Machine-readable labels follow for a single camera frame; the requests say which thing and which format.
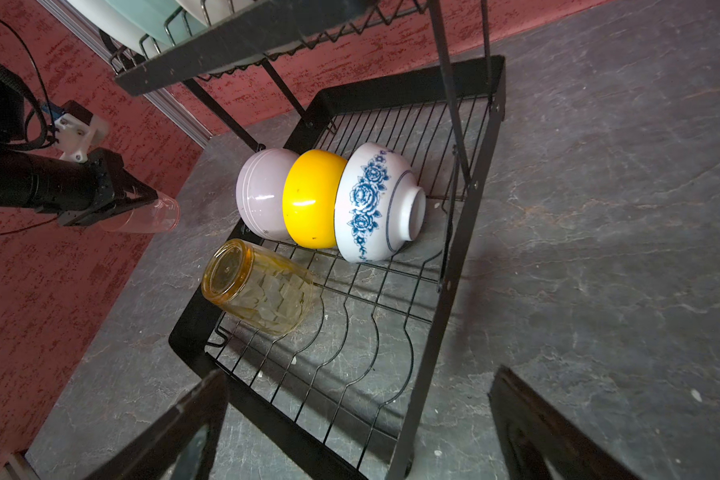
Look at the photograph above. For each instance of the mint green plate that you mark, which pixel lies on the mint green plate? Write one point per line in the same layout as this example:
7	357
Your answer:
151	15

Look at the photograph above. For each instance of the white plate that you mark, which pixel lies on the white plate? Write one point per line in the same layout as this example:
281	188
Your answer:
109	20

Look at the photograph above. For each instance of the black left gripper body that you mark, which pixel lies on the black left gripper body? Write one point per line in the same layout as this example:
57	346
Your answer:
81	194

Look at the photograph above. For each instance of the yellow bowl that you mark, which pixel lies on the yellow bowl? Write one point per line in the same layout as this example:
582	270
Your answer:
309	198

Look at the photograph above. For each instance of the cream plate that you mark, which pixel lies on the cream plate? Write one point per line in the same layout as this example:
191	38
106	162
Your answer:
211	12

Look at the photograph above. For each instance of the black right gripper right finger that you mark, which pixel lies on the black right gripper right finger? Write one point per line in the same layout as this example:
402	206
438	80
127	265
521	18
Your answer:
535	438

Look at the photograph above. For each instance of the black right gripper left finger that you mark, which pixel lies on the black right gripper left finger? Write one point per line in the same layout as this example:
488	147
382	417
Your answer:
183	441

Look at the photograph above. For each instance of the amber glass cup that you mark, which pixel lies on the amber glass cup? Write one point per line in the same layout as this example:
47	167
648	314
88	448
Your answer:
262	288

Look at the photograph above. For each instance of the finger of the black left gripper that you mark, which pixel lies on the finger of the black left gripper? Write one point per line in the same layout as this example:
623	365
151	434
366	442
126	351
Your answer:
130	193

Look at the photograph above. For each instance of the black metal dish rack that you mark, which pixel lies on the black metal dish rack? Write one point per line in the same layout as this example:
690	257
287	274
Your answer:
327	340

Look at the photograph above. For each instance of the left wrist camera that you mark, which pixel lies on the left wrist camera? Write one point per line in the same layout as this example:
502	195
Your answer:
75	130

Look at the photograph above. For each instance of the lilac ceramic bowl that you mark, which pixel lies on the lilac ceramic bowl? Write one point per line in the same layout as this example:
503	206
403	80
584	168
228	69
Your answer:
259	192

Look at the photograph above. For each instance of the white blue floral bowl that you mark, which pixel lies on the white blue floral bowl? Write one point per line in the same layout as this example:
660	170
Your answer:
379	205

